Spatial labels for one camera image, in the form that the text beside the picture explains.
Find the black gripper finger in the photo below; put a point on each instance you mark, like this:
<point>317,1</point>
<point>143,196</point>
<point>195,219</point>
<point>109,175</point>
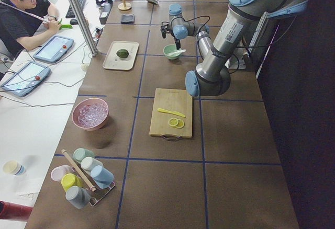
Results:
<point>177,43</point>

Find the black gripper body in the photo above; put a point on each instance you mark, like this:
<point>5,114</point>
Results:
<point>177,41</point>

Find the white plastic spoon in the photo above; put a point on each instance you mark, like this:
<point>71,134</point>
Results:
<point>175,53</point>

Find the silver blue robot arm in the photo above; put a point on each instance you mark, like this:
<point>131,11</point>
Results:
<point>211,77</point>

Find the pink bowl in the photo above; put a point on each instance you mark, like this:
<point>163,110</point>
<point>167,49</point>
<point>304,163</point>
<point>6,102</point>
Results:
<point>89,102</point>

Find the grey folded cloth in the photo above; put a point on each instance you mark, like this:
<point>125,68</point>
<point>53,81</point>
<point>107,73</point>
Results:
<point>127,19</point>

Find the wooden stand with round base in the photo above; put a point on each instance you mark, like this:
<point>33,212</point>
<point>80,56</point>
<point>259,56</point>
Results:
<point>124,6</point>

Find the green avocado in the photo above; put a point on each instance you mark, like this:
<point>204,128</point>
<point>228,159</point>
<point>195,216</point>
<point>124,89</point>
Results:
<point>122,53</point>

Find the bamboo cutting board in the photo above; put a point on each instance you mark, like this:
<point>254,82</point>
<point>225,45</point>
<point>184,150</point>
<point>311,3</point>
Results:
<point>173,100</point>

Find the cream rabbit tray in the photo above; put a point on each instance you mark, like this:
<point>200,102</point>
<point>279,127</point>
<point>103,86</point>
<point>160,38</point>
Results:
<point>113,62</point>

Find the yellow plastic knife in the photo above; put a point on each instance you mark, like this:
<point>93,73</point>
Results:
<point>161,110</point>

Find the black computer mouse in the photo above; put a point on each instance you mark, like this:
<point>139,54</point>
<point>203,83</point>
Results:
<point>74,21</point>

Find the upper teach pendant tablet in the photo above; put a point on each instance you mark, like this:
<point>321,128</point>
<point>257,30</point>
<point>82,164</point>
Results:
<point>54,49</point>

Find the teach pendant tablet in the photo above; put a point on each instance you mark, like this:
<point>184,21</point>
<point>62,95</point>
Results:
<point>26,79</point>
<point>54,49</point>

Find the clear ice cubes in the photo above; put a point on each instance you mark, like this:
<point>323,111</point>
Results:
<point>91,115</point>

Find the seated person in black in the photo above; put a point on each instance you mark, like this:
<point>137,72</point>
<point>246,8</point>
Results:
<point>27,24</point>

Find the pale green cup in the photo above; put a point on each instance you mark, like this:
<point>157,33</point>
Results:
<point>80,153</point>

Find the white cup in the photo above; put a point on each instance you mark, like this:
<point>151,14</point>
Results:
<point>88,163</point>

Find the lower teach pendant tablet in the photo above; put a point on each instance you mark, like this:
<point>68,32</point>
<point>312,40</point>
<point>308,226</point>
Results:
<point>26,79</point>

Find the light blue cup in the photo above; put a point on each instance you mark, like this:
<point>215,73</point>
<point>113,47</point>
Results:
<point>102,176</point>

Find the white metal cup rack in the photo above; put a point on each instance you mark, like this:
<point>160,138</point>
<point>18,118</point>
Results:
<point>99,194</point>

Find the yellow cup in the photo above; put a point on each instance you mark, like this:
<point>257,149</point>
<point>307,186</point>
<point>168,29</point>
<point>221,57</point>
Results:
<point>69,180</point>

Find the pink cup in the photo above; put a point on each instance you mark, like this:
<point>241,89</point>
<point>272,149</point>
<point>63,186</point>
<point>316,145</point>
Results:
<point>58,172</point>

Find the cream paper cup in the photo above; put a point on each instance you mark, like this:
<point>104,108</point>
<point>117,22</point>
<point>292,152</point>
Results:
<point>14,168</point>

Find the aluminium camera post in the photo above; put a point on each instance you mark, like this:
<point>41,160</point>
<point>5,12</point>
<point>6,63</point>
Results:
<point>84,27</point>

